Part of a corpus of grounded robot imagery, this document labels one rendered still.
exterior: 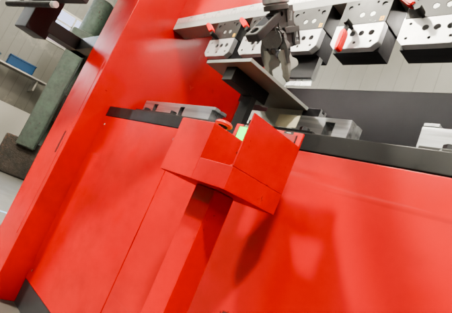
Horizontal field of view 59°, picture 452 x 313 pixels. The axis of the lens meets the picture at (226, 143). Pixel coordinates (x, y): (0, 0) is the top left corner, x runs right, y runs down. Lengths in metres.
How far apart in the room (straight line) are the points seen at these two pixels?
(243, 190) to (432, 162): 0.34
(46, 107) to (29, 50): 3.09
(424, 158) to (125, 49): 1.38
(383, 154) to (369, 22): 0.48
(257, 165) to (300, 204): 0.18
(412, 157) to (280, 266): 0.34
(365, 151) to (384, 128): 0.81
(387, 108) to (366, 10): 0.57
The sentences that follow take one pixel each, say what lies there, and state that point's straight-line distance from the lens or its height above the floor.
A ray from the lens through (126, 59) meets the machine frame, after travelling 1.87.
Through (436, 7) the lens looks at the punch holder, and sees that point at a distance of 1.15.
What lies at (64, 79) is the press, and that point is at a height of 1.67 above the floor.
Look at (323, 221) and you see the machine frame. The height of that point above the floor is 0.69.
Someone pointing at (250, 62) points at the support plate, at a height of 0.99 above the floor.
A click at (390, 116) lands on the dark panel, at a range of 1.68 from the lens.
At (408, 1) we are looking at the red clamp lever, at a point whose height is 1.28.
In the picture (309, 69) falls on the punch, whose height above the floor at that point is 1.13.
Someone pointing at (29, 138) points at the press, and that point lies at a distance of 6.77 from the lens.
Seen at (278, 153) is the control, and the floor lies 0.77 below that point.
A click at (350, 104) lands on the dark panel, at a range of 1.79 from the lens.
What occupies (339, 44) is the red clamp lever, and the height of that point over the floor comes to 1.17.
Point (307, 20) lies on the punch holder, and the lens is 1.36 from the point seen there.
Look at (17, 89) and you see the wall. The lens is 9.61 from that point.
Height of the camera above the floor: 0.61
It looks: 10 degrees up
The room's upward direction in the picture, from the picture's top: 23 degrees clockwise
